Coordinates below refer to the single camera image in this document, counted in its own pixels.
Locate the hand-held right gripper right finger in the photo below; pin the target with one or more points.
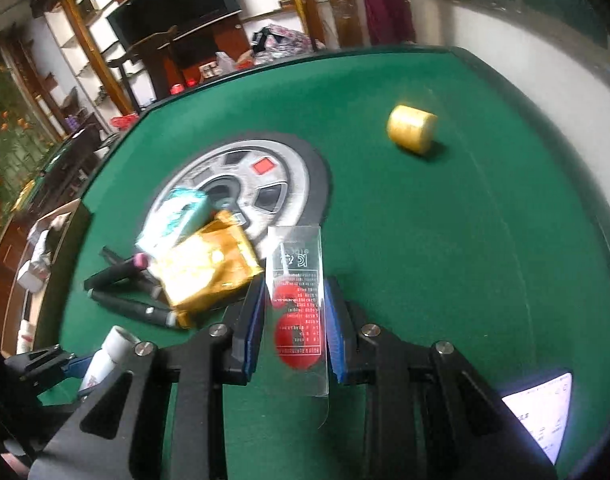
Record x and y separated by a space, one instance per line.
335 340

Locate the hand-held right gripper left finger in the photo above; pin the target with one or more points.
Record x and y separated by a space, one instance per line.
254 327

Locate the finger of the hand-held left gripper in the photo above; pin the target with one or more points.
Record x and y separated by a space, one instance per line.
77 366

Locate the long white tube bottle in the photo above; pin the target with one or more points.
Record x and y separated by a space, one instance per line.
107 355

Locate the clear plastic package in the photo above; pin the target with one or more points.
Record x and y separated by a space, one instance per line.
295 310

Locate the white plastic bottle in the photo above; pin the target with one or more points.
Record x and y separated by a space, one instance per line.
27 332

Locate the gold foil packet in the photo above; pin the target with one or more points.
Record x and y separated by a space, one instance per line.
205 270

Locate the long black pen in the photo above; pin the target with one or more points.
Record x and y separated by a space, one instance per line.
130 308

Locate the white bottle red label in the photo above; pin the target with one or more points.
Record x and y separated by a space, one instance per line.
32 277

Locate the black pen pink tip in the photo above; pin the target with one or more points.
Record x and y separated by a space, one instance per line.
115 272

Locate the short black pen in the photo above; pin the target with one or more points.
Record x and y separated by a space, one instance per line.
112 253

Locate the teal cartoon pouch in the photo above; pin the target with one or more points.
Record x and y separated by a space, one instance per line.
172 220

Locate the folding green game table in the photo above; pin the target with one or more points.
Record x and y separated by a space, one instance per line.
60 160

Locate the red plastic bag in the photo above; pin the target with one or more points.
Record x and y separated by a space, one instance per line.
122 121

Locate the wooden tv cabinet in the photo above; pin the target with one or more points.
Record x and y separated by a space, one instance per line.
225 45

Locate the tall-backed wooden chair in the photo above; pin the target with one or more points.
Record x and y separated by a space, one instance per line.
155 60

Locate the floral fabric bag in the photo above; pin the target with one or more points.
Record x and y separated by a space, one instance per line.
287 42

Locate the wooden armchair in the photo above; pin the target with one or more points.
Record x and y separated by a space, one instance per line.
345 15

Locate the black television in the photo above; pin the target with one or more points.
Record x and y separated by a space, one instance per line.
175 5

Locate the maroon cloth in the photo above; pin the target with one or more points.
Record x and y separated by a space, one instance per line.
385 5

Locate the flower wall poster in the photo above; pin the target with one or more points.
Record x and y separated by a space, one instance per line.
10 135

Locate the wooden wall shelf unit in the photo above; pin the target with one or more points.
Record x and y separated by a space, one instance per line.
80 25

